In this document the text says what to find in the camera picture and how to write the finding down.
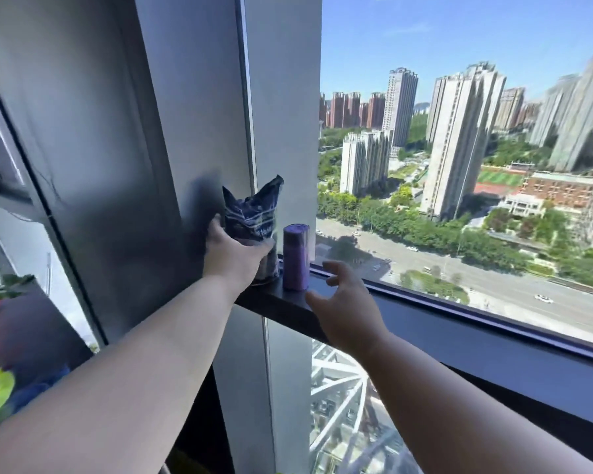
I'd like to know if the person's left hand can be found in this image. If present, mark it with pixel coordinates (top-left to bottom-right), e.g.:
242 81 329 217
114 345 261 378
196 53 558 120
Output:
202 213 275 295

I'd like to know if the person's right hand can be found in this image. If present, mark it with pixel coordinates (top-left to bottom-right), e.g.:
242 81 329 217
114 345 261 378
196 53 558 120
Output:
304 260 392 359

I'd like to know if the dark blue plastic bag pack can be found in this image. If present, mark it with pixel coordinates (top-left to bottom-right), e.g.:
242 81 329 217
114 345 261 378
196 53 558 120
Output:
221 174 285 285

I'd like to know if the person's right forearm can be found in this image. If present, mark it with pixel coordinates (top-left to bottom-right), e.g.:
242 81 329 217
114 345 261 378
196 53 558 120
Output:
365 332 593 474

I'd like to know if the person's left forearm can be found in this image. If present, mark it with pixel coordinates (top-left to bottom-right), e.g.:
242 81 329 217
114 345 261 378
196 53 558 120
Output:
0 275 239 474

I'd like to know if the purple trash bag roll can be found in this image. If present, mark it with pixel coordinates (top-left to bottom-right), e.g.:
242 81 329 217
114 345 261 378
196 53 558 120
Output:
282 223 311 292

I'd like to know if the dark window sill ledge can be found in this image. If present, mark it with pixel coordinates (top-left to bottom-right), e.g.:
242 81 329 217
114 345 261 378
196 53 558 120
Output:
235 261 593 430

